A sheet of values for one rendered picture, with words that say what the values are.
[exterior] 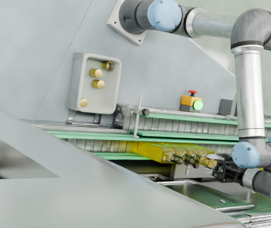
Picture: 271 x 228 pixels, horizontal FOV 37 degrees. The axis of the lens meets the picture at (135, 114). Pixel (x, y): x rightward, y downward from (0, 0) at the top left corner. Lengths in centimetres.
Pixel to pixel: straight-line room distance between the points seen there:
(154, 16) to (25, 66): 51
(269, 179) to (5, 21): 102
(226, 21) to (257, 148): 50
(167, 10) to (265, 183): 70
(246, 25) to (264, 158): 39
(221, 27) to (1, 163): 134
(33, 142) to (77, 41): 144
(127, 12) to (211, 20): 34
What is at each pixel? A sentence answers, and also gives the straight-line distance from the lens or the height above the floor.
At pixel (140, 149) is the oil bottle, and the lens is 163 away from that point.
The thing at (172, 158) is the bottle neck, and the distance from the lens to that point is 151.
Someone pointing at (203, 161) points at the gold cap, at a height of 116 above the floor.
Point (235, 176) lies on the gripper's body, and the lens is 138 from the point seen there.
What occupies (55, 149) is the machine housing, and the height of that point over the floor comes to 203.
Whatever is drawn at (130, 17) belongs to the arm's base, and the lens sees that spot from 166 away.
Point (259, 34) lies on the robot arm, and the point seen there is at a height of 143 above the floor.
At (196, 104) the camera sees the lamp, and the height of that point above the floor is 85.
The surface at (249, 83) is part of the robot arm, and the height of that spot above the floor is 144.
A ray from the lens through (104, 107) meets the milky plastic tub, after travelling 168.
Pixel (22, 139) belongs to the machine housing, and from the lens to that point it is 21.
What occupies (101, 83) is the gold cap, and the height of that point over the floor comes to 81.
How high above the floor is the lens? 220
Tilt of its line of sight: 53 degrees down
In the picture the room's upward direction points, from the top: 105 degrees clockwise
